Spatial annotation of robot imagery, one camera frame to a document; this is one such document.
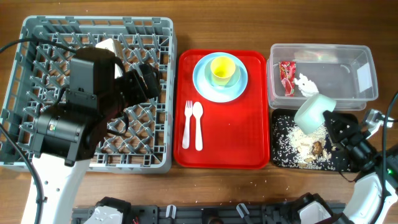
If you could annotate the clear plastic bin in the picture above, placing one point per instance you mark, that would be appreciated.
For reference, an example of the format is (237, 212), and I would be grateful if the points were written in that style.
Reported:
(345, 73)

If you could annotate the grey dishwasher rack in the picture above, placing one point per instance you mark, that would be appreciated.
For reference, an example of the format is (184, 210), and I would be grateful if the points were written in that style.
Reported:
(41, 69)

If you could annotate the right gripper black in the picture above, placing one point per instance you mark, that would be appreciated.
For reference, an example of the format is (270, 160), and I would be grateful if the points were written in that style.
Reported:
(351, 135)

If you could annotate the red snack wrapper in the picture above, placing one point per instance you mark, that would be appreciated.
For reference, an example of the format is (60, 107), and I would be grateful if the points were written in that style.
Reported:
(287, 71)

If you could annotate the yellow plastic cup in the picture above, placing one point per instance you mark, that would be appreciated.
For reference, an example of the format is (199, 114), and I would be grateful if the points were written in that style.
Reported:
(222, 69)

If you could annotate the rice food leftovers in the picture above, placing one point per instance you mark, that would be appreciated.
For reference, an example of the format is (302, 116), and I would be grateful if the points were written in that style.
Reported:
(293, 149)

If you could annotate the light blue plate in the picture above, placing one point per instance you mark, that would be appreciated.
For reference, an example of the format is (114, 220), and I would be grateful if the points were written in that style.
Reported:
(212, 94)

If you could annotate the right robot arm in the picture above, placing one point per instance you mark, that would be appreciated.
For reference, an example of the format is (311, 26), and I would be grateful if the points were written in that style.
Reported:
(375, 189)

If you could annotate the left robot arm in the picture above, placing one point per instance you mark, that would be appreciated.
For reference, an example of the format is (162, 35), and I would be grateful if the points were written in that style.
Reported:
(67, 133)

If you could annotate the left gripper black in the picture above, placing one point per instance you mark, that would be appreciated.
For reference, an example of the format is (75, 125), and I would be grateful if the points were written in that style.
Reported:
(138, 95)

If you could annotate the white plastic fork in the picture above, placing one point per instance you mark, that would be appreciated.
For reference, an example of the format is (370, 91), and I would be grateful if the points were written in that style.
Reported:
(186, 134)

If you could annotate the white tissue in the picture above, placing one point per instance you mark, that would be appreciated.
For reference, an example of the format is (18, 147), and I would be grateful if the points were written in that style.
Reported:
(307, 87)

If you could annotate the red plastic tray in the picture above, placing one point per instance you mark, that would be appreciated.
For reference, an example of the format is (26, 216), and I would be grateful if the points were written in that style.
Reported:
(236, 133)

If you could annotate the white plastic spoon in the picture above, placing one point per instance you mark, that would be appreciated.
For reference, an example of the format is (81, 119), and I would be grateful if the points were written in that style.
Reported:
(198, 112)

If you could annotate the black waste tray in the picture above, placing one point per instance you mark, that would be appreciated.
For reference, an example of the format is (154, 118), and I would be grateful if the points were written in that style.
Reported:
(341, 161)

